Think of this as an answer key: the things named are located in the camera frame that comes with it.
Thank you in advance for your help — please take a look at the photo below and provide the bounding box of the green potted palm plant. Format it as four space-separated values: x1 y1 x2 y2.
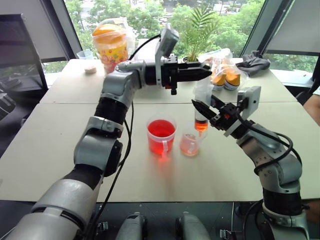
179 4 222 64

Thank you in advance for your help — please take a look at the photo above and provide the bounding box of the clear plastic syringe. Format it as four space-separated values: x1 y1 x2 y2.
193 79 210 138

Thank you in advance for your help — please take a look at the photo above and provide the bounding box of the grey rounded robot knee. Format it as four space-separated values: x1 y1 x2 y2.
115 211 149 240
175 211 211 240

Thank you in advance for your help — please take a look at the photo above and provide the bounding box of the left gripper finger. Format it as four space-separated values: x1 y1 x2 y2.
177 60 212 73
178 69 213 83

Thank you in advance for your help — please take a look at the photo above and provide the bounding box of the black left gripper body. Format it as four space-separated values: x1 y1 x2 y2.
161 53 181 97

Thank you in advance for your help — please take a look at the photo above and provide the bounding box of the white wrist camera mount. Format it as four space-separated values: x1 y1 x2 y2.
223 85 262 137
154 23 180 88

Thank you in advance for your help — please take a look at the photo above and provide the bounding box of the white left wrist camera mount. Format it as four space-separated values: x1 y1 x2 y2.
154 23 180 88

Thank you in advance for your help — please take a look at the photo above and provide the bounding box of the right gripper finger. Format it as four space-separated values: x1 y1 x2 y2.
191 99 218 121
210 94 226 111

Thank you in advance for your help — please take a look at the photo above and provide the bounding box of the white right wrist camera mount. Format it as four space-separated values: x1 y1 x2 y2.
223 85 262 137

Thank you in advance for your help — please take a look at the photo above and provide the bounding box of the small clear handled cup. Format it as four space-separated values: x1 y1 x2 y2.
179 121 209 158

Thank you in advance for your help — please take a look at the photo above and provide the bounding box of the dark grey cloth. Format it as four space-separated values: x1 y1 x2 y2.
235 50 272 77

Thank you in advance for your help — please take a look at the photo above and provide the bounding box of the clear empty measuring cup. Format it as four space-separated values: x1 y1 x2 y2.
76 49 98 61

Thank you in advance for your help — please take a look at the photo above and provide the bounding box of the large clear cup red liquid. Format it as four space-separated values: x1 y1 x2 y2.
146 115 178 158

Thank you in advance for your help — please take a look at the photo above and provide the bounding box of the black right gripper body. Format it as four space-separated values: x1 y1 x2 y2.
209 102 242 132

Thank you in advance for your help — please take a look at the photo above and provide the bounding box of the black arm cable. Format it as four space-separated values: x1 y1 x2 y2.
235 109 301 176
84 33 161 240

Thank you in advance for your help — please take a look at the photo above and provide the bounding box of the yellow printed bucket in bag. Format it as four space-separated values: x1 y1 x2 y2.
91 16 136 74

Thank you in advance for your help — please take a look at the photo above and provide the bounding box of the bystander person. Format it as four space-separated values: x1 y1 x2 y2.
301 84 320 126

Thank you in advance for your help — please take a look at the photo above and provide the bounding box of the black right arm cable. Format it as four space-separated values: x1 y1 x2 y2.
235 109 301 176

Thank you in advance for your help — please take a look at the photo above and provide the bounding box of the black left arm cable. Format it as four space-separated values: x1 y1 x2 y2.
84 33 161 240

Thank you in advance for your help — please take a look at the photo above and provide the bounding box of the plastic bag of orange bottles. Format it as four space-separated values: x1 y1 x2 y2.
198 47 243 92

